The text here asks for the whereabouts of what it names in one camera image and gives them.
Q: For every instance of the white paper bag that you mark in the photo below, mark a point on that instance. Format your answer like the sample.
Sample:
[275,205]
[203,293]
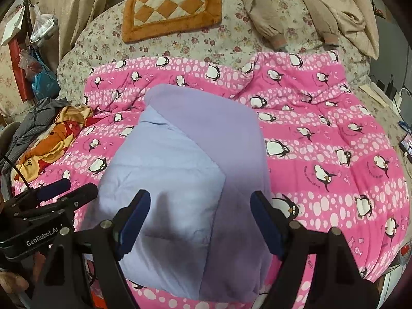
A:
[13,25]

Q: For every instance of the blue plastic bag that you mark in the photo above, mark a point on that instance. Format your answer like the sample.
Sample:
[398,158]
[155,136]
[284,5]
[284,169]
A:
[45,82]

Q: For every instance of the clear plastic bag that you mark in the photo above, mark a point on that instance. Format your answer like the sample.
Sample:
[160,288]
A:
[43,25]

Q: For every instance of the orange cartoon print blanket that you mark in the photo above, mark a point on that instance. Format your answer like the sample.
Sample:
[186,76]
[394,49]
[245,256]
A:
[54,141]

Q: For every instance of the person's left hand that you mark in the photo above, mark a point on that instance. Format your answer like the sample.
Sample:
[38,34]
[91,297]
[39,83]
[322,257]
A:
[13,281]

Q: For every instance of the grey striped garment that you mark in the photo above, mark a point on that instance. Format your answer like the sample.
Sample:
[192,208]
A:
[38,116]

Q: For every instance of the lilac fleece padded jacket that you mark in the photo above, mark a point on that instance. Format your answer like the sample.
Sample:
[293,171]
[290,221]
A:
[193,154]

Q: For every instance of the pink penguin print blanket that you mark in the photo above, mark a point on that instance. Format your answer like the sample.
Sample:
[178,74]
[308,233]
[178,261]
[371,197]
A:
[322,135]

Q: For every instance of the floral bed sheet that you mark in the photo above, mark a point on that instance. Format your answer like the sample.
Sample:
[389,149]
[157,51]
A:
[225,38]

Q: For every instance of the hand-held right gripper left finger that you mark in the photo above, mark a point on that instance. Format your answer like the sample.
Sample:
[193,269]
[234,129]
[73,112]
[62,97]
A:
[133,225]

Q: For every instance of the orange checkered cushion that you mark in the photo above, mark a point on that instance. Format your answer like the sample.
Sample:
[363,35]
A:
[173,3]

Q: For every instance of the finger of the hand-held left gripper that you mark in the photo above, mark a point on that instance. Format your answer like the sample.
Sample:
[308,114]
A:
[77,196]
[54,188]

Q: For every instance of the beige garment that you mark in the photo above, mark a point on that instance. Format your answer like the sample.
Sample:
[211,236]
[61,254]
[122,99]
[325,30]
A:
[267,16]

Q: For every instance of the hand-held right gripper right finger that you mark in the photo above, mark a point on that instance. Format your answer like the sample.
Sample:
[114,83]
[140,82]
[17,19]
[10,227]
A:
[267,225]

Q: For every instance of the white power strip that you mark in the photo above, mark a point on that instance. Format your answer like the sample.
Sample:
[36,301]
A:
[394,98]

